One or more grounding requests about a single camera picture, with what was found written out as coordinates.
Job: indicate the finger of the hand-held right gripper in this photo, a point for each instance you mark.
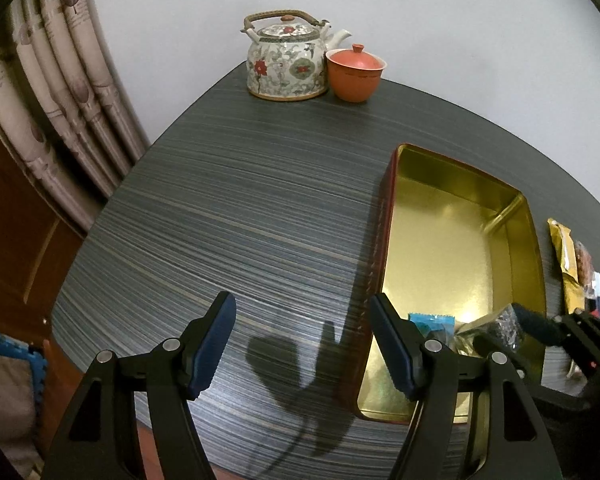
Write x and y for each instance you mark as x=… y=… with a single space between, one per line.
x=486 y=344
x=537 y=326

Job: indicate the clear black sesame ball packet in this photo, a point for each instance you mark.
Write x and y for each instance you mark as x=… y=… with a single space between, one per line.
x=502 y=322

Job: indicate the grey cushion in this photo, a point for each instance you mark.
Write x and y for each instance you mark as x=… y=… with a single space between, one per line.
x=5 y=400

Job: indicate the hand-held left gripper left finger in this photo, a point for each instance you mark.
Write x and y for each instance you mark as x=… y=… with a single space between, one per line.
x=214 y=347

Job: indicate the floral ceramic teapot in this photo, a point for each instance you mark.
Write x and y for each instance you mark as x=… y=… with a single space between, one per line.
x=285 y=65

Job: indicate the light blue snack packet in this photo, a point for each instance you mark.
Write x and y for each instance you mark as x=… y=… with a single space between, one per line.
x=598 y=287

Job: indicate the gold tin box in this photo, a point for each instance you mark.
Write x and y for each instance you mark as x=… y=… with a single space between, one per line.
x=445 y=240

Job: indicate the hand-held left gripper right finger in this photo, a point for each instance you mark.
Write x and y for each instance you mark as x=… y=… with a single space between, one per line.
x=396 y=352

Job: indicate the orange lidded clay cup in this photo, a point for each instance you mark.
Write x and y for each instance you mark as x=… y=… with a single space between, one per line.
x=355 y=77

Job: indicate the blue foam mat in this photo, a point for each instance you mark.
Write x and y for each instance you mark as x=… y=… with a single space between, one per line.
x=37 y=365

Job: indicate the brown wooden cabinet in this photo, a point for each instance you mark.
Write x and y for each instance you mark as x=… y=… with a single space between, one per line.
x=15 y=230

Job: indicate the blue wrapped candy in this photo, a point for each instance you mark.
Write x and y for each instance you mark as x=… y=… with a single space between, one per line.
x=430 y=322

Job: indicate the small clear peanut candy packet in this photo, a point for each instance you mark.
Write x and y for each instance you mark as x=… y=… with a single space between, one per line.
x=584 y=262

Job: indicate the yellow snack packet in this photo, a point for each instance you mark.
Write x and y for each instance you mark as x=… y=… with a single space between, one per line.
x=572 y=295
x=561 y=245

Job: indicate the patterned beige curtain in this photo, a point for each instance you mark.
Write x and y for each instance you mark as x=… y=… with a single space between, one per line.
x=55 y=85

